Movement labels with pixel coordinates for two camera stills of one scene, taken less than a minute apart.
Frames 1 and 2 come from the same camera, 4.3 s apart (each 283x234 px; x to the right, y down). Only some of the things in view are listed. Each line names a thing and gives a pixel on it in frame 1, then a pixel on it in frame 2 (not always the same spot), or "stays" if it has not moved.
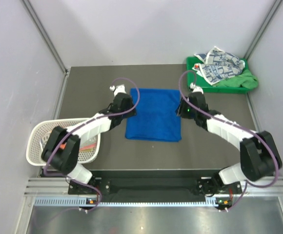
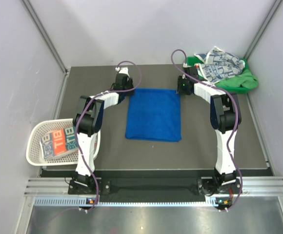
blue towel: x=156 y=118 stays
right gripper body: x=186 y=111 -> x=182 y=87
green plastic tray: x=193 y=77 stays
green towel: x=245 y=80 stays
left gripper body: x=132 y=112 -> x=129 y=85
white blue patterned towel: x=217 y=65 stays
